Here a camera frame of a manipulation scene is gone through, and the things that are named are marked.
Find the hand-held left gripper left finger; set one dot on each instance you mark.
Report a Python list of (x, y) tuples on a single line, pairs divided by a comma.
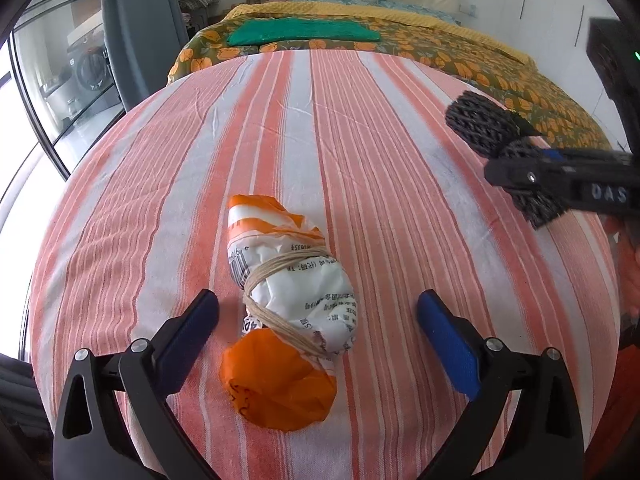
[(192, 340)]

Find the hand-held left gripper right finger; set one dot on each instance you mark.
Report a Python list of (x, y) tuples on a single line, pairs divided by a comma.
[(447, 342)]

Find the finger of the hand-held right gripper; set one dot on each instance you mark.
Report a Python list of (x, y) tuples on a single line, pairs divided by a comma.
[(530, 176)]

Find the white orange plastic bag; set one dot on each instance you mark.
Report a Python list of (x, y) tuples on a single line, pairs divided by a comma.
[(280, 280)]

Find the person's right hand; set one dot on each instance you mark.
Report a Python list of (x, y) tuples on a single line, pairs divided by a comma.
[(629, 252)]

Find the white wardrobe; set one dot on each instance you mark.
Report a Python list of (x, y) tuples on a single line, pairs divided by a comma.
[(550, 25)]

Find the green orange floral quilt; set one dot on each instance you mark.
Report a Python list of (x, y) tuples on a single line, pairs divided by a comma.
[(450, 60)]

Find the orange white striped tablecloth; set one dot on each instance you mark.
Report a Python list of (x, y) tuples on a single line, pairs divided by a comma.
[(375, 160)]

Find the dark ribbed object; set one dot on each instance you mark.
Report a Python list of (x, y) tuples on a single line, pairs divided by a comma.
[(20, 395)]

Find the person's red clothing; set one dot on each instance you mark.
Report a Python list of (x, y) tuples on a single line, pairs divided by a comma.
[(620, 400)]

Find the green folded cloth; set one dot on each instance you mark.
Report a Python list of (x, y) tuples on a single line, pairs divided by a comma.
[(300, 30)]

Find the yellow textured blanket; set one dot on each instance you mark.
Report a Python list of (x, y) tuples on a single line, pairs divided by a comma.
[(300, 9)]

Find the washing machine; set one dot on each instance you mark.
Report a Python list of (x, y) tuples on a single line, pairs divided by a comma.
[(90, 67)]

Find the black framed glass door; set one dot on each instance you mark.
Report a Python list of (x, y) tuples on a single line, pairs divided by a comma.
[(50, 85)]

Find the grey blue curtain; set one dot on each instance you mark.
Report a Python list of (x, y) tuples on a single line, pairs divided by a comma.
[(140, 20)]

